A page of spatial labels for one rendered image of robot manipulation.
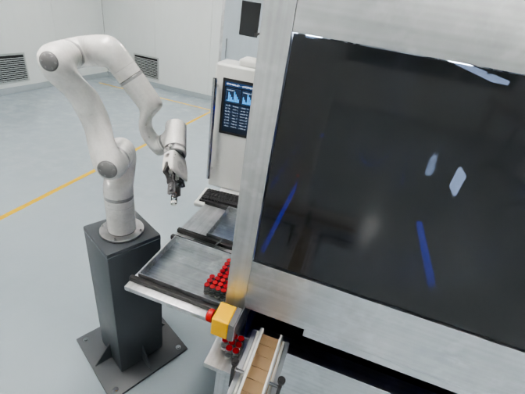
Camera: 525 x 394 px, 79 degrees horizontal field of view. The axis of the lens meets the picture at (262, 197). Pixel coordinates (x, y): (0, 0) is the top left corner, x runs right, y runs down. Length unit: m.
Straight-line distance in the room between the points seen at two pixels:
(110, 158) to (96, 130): 0.11
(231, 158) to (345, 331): 1.27
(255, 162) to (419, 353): 0.69
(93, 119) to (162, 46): 6.21
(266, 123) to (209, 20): 6.25
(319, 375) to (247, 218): 0.61
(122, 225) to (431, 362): 1.24
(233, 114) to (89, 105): 0.82
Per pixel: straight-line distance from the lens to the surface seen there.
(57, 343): 2.36
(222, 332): 1.05
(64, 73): 1.27
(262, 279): 0.97
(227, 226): 1.61
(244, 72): 1.82
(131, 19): 7.86
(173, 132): 1.31
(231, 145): 1.94
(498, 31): 0.71
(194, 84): 7.22
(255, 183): 0.80
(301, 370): 1.22
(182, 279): 1.33
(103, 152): 1.34
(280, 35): 0.70
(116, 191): 1.45
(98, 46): 1.28
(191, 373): 2.12
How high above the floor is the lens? 1.83
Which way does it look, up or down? 30 degrees down
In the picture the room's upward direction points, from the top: 10 degrees clockwise
